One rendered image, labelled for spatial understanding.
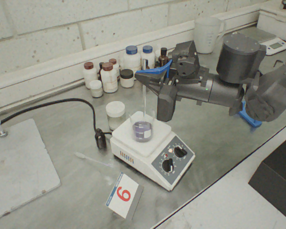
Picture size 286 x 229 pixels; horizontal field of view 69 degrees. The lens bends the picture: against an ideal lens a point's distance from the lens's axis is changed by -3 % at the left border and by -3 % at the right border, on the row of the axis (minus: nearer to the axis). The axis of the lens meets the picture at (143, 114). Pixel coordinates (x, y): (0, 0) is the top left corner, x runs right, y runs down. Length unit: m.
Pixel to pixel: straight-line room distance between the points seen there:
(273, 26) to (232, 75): 1.16
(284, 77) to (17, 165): 0.66
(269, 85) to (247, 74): 0.04
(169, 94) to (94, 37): 0.63
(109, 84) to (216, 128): 0.42
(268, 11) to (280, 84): 1.14
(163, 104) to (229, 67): 0.12
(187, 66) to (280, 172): 0.33
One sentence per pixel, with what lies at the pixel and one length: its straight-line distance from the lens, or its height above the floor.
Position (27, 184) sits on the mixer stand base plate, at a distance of 0.64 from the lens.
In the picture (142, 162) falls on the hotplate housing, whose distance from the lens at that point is 0.54.
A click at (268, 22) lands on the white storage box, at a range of 1.53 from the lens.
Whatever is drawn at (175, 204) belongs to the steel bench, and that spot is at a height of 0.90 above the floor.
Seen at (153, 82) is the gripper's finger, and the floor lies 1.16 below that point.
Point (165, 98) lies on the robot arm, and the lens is 0.35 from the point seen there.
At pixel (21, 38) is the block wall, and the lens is 0.86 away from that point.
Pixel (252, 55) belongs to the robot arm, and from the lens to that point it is 0.37.
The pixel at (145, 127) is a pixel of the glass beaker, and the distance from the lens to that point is 0.49.
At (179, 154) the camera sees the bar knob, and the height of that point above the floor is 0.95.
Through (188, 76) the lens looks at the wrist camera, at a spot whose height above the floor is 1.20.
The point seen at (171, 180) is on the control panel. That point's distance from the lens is 0.55.
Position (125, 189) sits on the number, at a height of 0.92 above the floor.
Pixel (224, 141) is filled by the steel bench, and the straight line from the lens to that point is 0.70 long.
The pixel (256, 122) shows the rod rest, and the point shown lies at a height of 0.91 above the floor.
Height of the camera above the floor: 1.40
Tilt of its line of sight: 42 degrees down
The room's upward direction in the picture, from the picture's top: 1 degrees counter-clockwise
